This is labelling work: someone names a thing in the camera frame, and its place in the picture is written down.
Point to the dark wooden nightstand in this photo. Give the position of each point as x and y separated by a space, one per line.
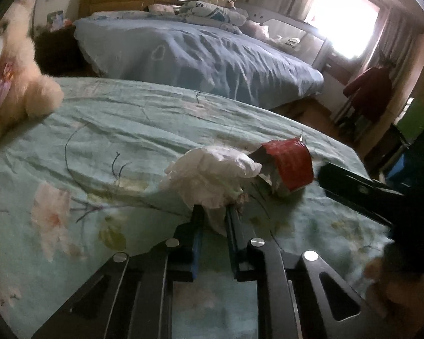
56 56

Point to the blue sheeted bed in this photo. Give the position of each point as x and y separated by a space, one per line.
198 53

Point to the white blue printed pillow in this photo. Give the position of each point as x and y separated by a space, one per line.
212 14

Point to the torn red foil packet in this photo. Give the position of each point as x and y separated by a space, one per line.
293 166

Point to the beige teddy bear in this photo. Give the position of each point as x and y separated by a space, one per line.
21 84

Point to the person's right hand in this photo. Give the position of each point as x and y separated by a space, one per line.
395 289

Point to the cream plush toy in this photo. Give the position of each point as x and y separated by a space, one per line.
227 2

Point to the white tissue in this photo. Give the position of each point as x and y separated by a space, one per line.
208 173

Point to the dark red hanging garment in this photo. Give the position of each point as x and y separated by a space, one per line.
369 91

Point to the green floral bedsheet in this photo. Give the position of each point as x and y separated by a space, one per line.
109 130

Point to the pink plush cushion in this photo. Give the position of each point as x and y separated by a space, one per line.
254 29

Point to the pale pink pillow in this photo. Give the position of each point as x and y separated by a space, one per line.
162 9

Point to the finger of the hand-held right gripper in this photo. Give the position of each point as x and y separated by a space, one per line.
234 250
196 243
353 187

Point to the grey bed guard rail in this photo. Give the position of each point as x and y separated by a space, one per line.
268 16

